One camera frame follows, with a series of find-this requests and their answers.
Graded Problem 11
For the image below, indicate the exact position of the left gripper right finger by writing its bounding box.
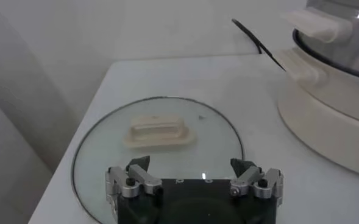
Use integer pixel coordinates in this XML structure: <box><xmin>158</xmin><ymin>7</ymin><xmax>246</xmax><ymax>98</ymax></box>
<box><xmin>229</xmin><ymin>158</ymin><xmax>284</xmax><ymax>200</ymax></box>

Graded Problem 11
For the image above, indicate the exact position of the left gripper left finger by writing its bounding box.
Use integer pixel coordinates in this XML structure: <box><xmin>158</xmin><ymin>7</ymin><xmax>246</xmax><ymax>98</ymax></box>
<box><xmin>105</xmin><ymin>155</ymin><xmax>163</xmax><ymax>198</ymax></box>

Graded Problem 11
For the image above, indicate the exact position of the round glass lid cream handle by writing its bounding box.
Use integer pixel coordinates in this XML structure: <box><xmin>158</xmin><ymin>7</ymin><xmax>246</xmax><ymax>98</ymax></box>
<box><xmin>71</xmin><ymin>96</ymin><xmax>246</xmax><ymax>224</ymax></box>

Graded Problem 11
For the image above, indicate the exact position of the stainless steel steamer basket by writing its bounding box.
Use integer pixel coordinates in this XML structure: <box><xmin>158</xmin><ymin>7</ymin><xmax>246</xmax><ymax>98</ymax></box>
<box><xmin>281</xmin><ymin>0</ymin><xmax>359</xmax><ymax>82</ymax></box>

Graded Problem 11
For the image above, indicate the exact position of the cream electric cooker base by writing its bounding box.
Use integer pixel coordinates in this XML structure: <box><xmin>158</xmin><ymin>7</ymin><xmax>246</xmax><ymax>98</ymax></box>
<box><xmin>276</xmin><ymin>48</ymin><xmax>359</xmax><ymax>179</ymax></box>

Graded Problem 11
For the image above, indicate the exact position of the black cooker power cord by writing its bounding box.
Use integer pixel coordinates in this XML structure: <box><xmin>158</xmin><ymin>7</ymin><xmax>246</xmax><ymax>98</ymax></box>
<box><xmin>231</xmin><ymin>18</ymin><xmax>286</xmax><ymax>72</ymax></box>

